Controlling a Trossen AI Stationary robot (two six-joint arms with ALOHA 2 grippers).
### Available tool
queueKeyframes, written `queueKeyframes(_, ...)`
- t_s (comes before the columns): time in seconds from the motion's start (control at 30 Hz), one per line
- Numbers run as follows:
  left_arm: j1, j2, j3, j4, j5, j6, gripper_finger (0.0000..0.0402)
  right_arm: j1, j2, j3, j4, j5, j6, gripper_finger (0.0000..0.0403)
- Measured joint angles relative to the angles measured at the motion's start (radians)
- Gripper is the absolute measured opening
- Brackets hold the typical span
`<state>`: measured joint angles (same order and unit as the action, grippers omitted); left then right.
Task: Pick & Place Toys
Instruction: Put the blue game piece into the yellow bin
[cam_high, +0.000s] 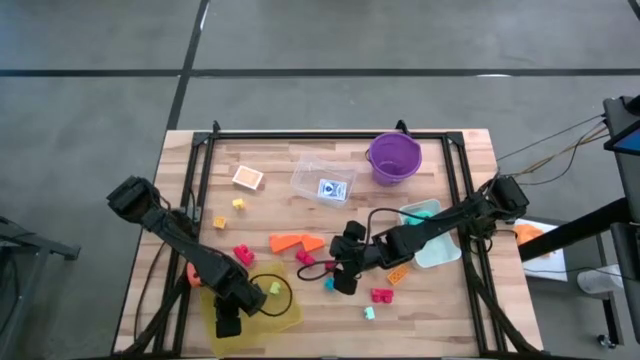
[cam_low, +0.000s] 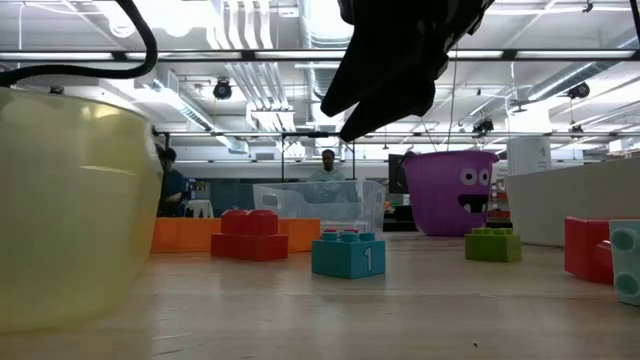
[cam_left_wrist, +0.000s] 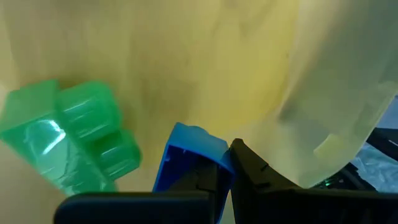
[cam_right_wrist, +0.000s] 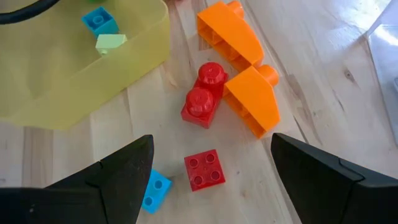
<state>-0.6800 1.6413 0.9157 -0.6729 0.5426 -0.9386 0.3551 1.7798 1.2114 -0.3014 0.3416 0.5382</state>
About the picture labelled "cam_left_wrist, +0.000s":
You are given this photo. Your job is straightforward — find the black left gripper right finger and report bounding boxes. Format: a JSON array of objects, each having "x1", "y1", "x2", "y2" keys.
[{"x1": 229, "y1": 138, "x2": 398, "y2": 224}]

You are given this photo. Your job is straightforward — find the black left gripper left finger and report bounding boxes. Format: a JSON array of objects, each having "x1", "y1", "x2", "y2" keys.
[{"x1": 54, "y1": 158, "x2": 218, "y2": 224}]

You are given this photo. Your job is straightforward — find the blue block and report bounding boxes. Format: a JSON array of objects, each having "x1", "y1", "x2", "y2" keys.
[{"x1": 152, "y1": 122, "x2": 236, "y2": 224}]

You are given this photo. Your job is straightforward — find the green translucent block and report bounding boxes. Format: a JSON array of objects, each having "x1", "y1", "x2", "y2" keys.
[{"x1": 0, "y1": 79, "x2": 142, "y2": 197}]

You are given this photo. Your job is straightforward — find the black aluminium table frame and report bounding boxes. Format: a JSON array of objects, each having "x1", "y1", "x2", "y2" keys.
[{"x1": 366, "y1": 126, "x2": 398, "y2": 162}]

